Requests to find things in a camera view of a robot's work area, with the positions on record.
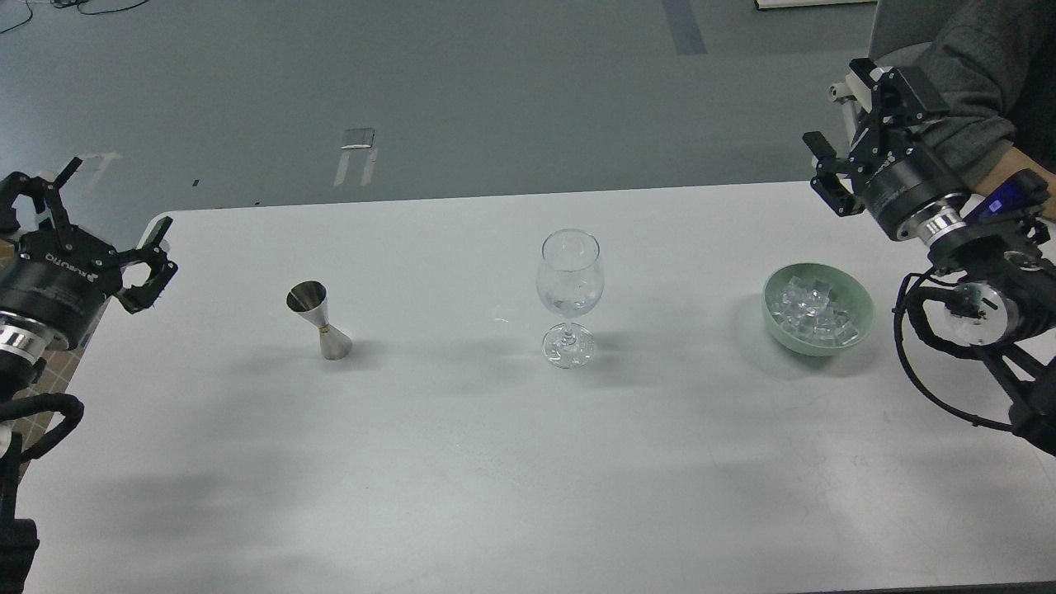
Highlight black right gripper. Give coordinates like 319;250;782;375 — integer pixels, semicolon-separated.
803;58;972;242

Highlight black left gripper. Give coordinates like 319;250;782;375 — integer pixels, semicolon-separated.
0;157;180;364

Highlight steel cocktail jigger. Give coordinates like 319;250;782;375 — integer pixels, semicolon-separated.
285;280;353;361

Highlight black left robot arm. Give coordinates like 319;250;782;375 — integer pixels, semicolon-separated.
1;157;177;593

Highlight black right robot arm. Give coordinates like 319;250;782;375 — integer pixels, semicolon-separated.
803;58;1055;454

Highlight green bowl of ice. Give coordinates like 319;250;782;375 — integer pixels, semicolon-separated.
761;262;876;357

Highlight clear wine glass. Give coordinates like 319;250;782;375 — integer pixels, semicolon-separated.
535;229;605;370

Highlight white office chair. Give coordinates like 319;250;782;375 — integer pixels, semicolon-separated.
828;73;871;147

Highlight beige checkered cloth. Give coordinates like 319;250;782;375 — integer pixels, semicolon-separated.
0;239;112;479

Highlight person in grey sweater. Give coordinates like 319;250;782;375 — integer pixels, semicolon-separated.
867;1;1055;194

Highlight black floor cables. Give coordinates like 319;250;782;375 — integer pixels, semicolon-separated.
0;0;153;38

